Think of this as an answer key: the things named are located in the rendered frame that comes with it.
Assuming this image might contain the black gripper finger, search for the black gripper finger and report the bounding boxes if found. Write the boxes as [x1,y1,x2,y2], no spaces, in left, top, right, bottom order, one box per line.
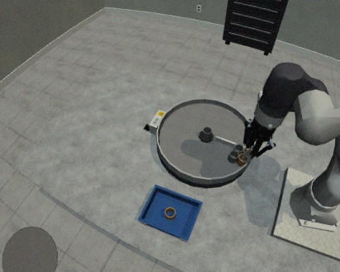
[246,134,276,163]
[242,119,257,159]

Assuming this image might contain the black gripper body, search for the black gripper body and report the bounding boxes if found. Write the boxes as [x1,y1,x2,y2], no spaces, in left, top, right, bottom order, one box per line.
[251,116,276,142]

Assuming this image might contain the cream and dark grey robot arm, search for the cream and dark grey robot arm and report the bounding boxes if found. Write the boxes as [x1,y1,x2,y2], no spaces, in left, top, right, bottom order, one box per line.
[254,63,340,232]

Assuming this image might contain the blue crate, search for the blue crate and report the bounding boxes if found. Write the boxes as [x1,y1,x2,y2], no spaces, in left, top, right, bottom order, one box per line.
[138,185,203,242]

